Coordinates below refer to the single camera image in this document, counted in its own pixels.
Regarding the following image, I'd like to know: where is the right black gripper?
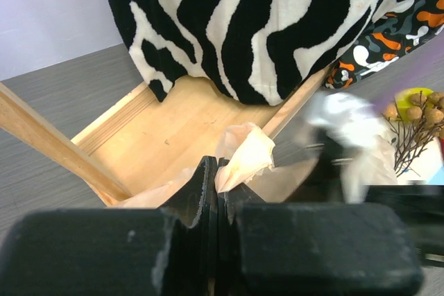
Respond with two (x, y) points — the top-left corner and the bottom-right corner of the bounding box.
(287, 131), (443, 267)

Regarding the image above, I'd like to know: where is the brown longan bunch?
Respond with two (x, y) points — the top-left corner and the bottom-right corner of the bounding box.
(382, 91), (443, 176)

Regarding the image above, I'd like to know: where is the banana print plastic bag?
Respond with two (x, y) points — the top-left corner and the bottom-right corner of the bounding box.
(114, 121), (398, 209)

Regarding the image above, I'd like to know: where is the zebra print garment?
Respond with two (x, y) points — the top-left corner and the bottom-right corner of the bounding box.
(108, 0), (395, 105)

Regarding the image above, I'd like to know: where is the wooden clothes rack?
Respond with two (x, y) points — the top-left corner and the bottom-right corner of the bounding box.
(1, 69), (327, 206)

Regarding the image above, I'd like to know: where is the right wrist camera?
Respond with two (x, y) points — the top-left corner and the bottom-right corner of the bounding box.
(305, 92), (384, 149)

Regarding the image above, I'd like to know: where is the fruit plate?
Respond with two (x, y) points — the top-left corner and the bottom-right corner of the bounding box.
(398, 139), (443, 185)

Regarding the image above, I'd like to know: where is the orange camouflage garment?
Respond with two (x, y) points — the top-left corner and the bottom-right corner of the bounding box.
(323, 0), (443, 89)

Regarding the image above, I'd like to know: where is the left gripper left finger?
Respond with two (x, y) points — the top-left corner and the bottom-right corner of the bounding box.
(1, 157), (218, 295)

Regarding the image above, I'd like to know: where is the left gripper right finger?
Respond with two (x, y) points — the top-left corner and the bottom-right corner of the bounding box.
(217, 157), (426, 296)

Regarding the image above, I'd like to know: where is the green starfruit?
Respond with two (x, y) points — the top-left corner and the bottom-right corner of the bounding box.
(395, 87), (433, 112)

